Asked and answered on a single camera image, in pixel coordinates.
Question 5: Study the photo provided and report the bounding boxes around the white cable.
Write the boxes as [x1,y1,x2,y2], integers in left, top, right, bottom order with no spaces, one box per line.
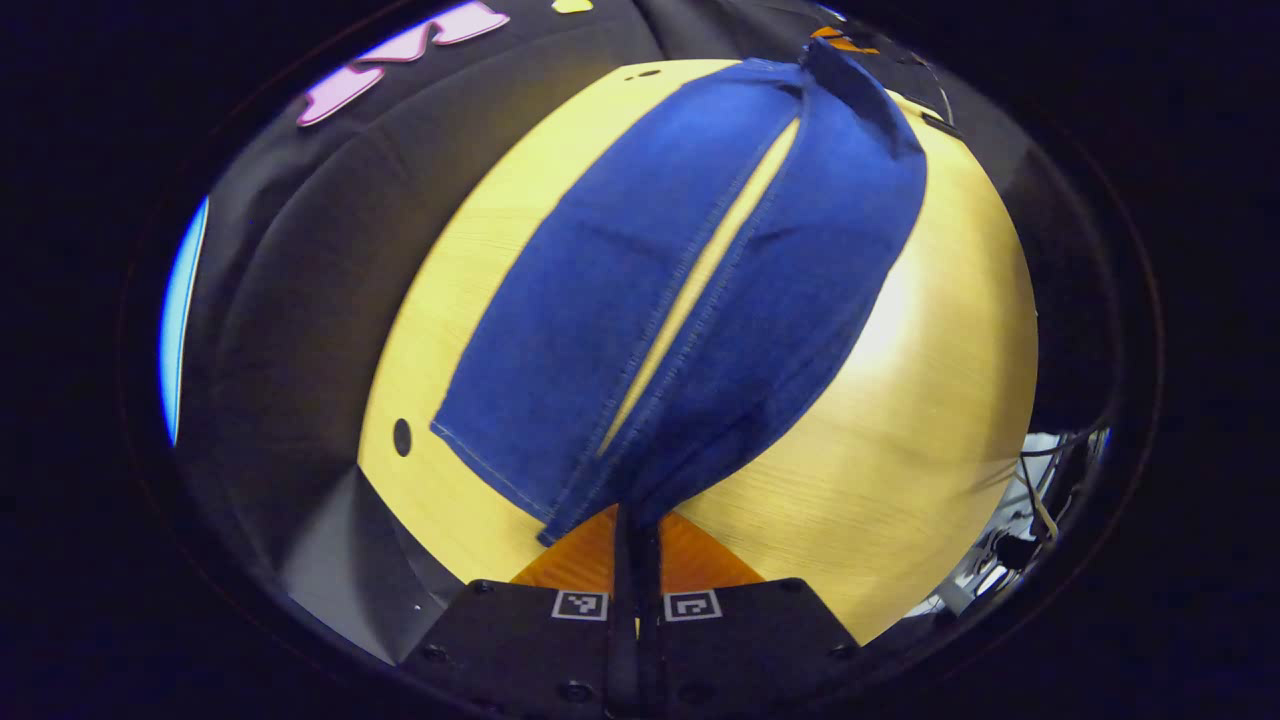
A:
[1018,455,1059,546]

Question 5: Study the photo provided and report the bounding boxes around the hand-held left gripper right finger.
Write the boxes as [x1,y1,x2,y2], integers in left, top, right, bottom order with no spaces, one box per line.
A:
[640,510,861,717]

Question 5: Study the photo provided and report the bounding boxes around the blue jeans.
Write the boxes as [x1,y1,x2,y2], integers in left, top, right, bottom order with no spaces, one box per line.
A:
[430,40,929,548]

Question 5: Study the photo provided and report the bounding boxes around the black cable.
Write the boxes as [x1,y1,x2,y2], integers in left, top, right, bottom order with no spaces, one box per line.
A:
[1020,428,1107,463]

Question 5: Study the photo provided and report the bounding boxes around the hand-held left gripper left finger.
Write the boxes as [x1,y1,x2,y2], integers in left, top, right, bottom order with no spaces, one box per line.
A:
[400,505,638,716]

